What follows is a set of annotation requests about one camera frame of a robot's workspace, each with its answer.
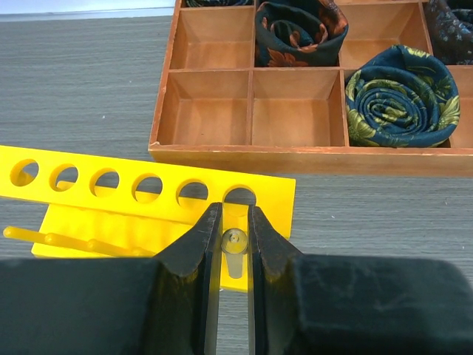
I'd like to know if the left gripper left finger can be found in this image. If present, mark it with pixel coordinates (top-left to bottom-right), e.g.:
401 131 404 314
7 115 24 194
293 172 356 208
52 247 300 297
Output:
147 203 222 354

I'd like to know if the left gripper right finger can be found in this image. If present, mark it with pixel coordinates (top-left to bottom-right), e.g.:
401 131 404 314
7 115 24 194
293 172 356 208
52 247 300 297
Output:
248 206 307 354

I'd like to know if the clear test tube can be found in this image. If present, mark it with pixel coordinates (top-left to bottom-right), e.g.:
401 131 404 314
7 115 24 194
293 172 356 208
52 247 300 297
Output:
221 228 248 279

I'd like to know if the yellow test tube rack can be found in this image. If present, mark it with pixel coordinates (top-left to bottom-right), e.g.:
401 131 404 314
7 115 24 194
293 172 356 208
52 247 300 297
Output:
0 144 296 294

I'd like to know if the wooden compartment tray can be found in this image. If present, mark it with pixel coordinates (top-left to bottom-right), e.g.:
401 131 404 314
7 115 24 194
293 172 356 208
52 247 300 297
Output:
148 1 472 177

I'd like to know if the rolled tie orange pattern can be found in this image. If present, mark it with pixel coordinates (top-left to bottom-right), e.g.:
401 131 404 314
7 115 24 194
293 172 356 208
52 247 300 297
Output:
255 1 349 67

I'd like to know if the rolled tie top left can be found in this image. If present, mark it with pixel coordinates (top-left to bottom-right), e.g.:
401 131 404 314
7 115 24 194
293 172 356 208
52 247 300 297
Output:
184 0 253 7

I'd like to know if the rolled tie blue pattern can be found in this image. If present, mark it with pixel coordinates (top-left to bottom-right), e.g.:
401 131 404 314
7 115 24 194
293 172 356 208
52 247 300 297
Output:
424 0 472 65

